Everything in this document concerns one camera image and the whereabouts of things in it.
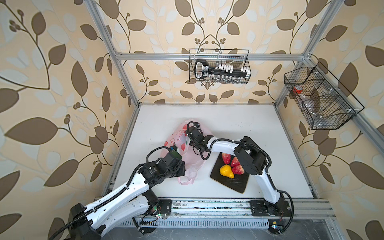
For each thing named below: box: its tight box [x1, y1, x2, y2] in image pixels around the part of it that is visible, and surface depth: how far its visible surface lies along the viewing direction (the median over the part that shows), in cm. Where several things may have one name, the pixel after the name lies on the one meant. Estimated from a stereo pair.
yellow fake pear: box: [219, 164, 235, 179], surface depth 84 cm
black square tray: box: [210, 152, 250, 194], surface depth 84 cm
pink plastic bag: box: [199, 122, 213, 136], surface depth 89 cm
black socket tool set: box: [194, 59, 251, 80], surface depth 86 cm
